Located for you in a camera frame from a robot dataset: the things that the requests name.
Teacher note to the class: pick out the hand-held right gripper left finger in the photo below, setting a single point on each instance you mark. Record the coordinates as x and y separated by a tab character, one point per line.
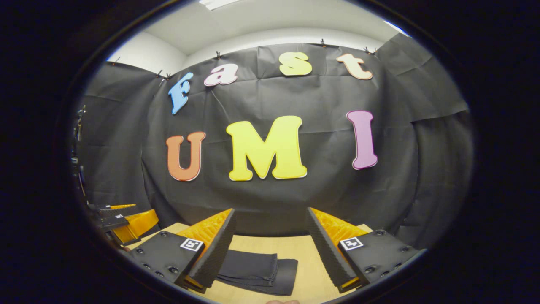
219	249

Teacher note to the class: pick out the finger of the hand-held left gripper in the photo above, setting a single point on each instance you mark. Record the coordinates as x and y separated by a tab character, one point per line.
114	218
139	221

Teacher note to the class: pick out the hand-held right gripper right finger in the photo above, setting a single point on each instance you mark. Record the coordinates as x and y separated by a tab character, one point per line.
322	249

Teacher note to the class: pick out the black jeans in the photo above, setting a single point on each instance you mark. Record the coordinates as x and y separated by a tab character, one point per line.
253	270

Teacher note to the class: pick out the black backdrop cloth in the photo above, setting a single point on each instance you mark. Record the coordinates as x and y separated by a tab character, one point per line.
329	190

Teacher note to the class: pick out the dark tripod stand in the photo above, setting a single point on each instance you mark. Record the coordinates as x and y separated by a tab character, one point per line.
78	160

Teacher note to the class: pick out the row of black cloth clips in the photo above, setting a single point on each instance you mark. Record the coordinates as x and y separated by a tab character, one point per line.
323	42

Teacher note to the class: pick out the large ceiling light panel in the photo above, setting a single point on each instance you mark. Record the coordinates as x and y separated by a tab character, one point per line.
219	3

